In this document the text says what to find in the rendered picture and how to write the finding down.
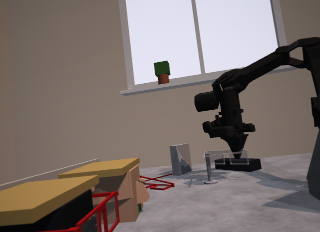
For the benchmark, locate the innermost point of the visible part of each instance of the long white flat bar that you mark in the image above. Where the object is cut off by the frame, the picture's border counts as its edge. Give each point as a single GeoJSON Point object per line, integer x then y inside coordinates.
{"type": "Point", "coordinates": [46, 176]}

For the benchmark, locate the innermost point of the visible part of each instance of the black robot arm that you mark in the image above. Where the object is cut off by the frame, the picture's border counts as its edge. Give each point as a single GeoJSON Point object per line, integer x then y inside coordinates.
{"type": "Point", "coordinates": [236, 80]}

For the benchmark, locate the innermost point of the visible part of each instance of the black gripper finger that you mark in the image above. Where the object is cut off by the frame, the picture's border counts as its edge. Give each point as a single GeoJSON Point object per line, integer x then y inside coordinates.
{"type": "Point", "coordinates": [235, 143]}
{"type": "Point", "coordinates": [243, 140]}

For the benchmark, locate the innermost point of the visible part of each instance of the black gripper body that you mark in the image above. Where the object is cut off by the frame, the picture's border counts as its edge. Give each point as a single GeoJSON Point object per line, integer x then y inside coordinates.
{"type": "Point", "coordinates": [232, 123]}

